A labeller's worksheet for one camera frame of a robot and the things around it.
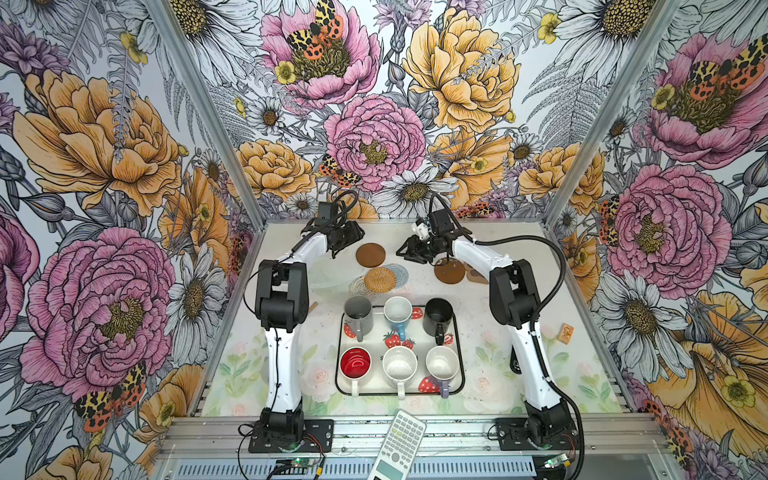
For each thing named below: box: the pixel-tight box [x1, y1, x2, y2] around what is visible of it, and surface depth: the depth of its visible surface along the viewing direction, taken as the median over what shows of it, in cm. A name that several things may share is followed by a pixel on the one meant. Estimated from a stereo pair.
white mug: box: [382, 345, 418, 400], surface depth 81 cm
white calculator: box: [367, 409, 427, 480], surface depth 73 cm
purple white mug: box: [425, 345, 460, 399], surface depth 85 cm
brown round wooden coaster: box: [434, 257, 466, 285], surface depth 107 cm
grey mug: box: [344, 295, 374, 342], surface depth 88 cm
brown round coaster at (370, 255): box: [356, 242, 386, 268], surface depth 114 cm
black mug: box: [423, 298, 454, 346], surface depth 89 cm
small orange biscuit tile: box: [556, 323, 574, 345], surface depth 93 cm
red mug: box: [339, 346, 372, 397], surface depth 82 cm
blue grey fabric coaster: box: [385, 263, 409, 289], surface depth 107 cm
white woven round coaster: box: [348, 276, 379, 301], surface depth 104 cm
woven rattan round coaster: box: [364, 267, 397, 294], surface depth 105 cm
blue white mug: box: [383, 296, 413, 341], surface depth 89 cm
